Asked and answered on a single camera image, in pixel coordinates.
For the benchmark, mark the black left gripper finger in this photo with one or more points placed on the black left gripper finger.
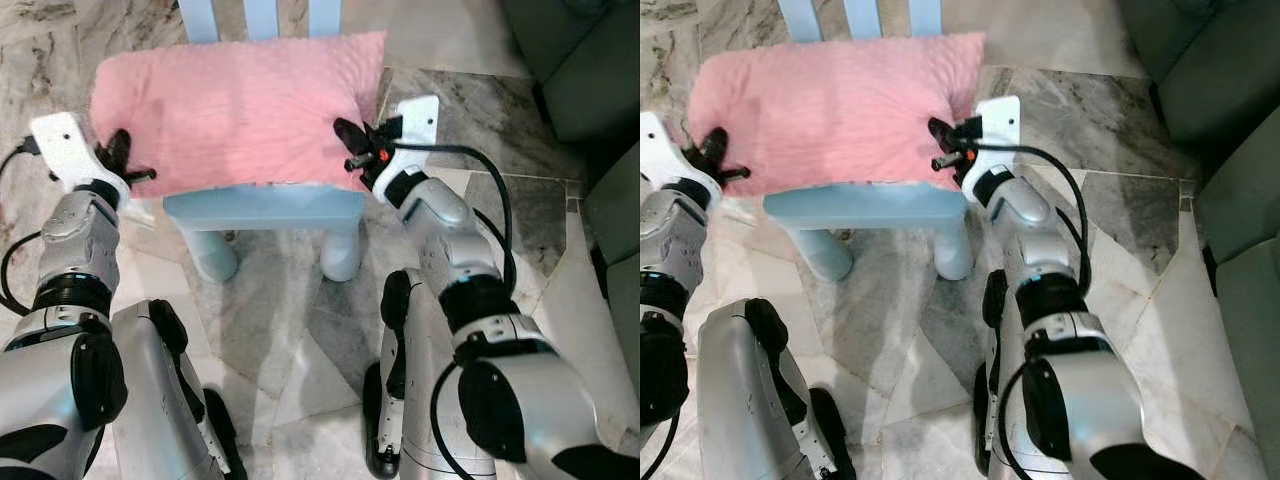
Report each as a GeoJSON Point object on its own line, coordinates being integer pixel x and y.
{"type": "Point", "coordinates": [119, 148]}
{"type": "Point", "coordinates": [714, 148]}

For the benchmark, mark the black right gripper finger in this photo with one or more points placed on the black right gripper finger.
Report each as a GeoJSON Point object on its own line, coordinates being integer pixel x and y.
{"type": "Point", "coordinates": [350, 133]}
{"type": "Point", "coordinates": [944, 133]}

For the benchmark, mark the pink dotted pillow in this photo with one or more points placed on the pink dotted pillow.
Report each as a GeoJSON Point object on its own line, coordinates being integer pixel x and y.
{"type": "Point", "coordinates": [240, 110]}
{"type": "Point", "coordinates": [840, 110]}

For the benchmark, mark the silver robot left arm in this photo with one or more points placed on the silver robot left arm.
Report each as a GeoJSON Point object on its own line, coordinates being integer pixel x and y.
{"type": "Point", "coordinates": [75, 250]}
{"type": "Point", "coordinates": [670, 240]}

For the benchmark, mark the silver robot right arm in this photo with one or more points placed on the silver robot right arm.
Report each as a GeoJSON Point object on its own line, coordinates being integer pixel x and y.
{"type": "Point", "coordinates": [1040, 225]}
{"type": "Point", "coordinates": [450, 225]}

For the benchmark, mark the grey-green leather sofa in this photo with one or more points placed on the grey-green leather sofa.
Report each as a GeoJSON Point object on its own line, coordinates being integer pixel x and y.
{"type": "Point", "coordinates": [1220, 80]}
{"type": "Point", "coordinates": [590, 80]}

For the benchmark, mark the light blue plastic chair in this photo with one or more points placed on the light blue plastic chair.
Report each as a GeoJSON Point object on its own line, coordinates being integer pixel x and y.
{"type": "Point", "coordinates": [865, 207]}
{"type": "Point", "coordinates": [265, 207]}

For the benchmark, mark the silver robot left leg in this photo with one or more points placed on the silver robot left leg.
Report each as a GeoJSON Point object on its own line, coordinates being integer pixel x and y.
{"type": "Point", "coordinates": [160, 400]}
{"type": "Point", "coordinates": [750, 400]}

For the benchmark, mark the silver robot leg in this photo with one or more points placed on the silver robot leg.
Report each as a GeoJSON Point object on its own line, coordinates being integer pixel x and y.
{"type": "Point", "coordinates": [750, 400]}
{"type": "Point", "coordinates": [160, 400]}
{"type": "Point", "coordinates": [1005, 400]}
{"type": "Point", "coordinates": [420, 380]}

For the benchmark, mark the silver robot right leg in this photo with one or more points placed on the silver robot right leg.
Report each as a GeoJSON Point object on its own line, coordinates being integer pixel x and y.
{"type": "Point", "coordinates": [1005, 400]}
{"type": "Point", "coordinates": [420, 380]}

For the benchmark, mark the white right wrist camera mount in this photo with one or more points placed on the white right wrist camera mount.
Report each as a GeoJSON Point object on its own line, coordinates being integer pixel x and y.
{"type": "Point", "coordinates": [1000, 120]}
{"type": "Point", "coordinates": [418, 120]}

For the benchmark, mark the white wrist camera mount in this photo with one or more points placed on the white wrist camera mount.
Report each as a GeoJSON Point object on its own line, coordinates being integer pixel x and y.
{"type": "Point", "coordinates": [62, 145]}
{"type": "Point", "coordinates": [660, 150]}
{"type": "Point", "coordinates": [1000, 120]}
{"type": "Point", "coordinates": [418, 120]}

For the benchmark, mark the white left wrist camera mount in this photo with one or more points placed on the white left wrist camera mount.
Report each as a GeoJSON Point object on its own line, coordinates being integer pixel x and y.
{"type": "Point", "coordinates": [62, 145]}
{"type": "Point", "coordinates": [660, 150]}

